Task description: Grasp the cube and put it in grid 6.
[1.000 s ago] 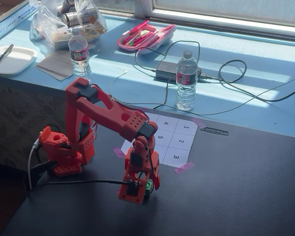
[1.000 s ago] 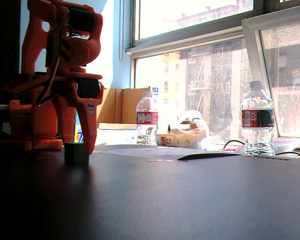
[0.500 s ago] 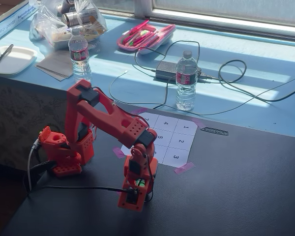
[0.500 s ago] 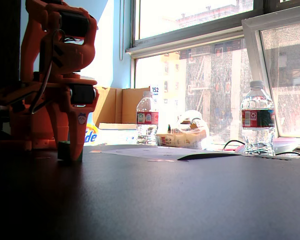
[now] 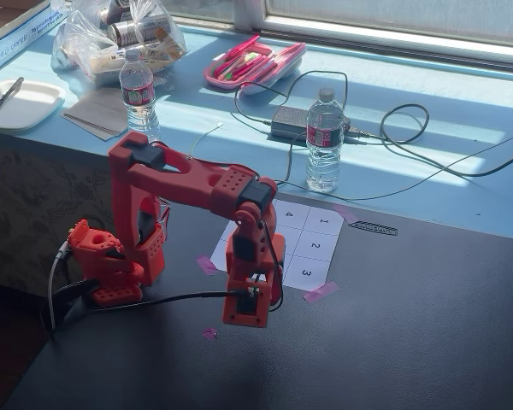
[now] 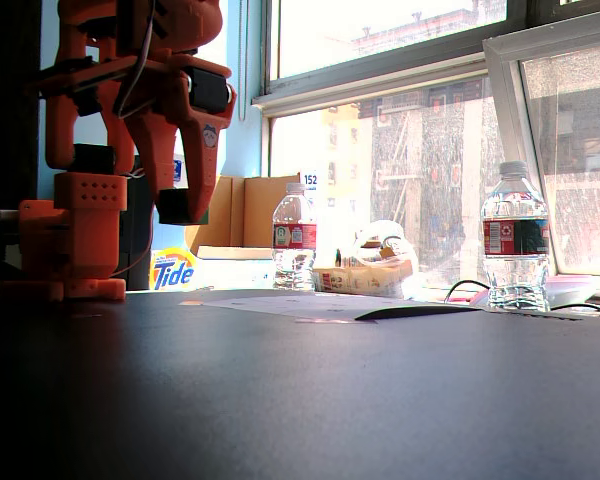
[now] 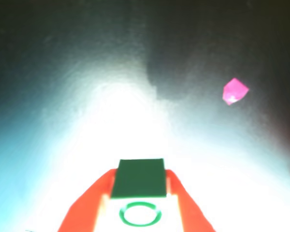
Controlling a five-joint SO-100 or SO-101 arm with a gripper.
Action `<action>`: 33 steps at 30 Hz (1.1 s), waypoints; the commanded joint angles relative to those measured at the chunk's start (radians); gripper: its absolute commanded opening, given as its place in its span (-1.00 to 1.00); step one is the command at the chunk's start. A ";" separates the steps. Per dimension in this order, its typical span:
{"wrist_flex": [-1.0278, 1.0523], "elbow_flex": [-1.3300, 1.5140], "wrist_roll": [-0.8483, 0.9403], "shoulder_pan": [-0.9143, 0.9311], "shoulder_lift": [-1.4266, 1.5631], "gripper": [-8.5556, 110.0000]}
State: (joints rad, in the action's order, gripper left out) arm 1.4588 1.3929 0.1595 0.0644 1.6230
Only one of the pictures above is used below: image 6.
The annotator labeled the white numbered grid paper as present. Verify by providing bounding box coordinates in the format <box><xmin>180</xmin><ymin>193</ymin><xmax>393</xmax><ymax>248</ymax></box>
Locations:
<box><xmin>179</xmin><ymin>292</ymin><xmax>481</xmax><ymax>322</ymax></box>

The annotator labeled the clear plastic bag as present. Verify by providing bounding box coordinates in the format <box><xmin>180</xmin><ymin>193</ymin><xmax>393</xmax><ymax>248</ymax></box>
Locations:
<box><xmin>312</xmin><ymin>219</ymin><xmax>421</xmax><ymax>300</ymax></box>

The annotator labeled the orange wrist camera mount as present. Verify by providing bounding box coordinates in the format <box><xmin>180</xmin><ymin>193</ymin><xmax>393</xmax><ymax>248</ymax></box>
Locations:
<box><xmin>29</xmin><ymin>55</ymin><xmax>144</xmax><ymax>119</ymax></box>

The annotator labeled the black adapter cable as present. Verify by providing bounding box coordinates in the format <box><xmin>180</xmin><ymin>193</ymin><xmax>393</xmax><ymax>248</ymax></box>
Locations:
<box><xmin>549</xmin><ymin>301</ymin><xmax>600</xmax><ymax>319</ymax></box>
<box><xmin>443</xmin><ymin>279</ymin><xmax>491</xmax><ymax>304</ymax></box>

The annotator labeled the clear water bottle red label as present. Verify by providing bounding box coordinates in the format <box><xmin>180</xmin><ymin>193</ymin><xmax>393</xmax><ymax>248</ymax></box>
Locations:
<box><xmin>272</xmin><ymin>182</ymin><xmax>318</xmax><ymax>292</ymax></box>
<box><xmin>481</xmin><ymin>160</ymin><xmax>551</xmax><ymax>312</ymax></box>

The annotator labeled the Tide detergent cardboard box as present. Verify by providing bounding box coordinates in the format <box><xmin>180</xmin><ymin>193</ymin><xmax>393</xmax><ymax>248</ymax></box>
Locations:
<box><xmin>148</xmin><ymin>173</ymin><xmax>301</xmax><ymax>292</ymax></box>

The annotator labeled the leaning window screen frame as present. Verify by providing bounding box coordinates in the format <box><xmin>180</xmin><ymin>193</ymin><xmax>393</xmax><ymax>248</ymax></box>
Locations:
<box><xmin>482</xmin><ymin>7</ymin><xmax>600</xmax><ymax>292</ymax></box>

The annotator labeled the pink pencil case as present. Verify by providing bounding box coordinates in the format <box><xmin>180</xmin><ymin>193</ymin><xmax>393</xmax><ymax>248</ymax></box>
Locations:
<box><xmin>469</xmin><ymin>274</ymin><xmax>600</xmax><ymax>309</ymax></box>

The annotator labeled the orange gripper black motor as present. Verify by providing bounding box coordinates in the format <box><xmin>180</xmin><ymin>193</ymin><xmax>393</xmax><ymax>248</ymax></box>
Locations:
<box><xmin>118</xmin><ymin>51</ymin><xmax>238</xmax><ymax>225</ymax></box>

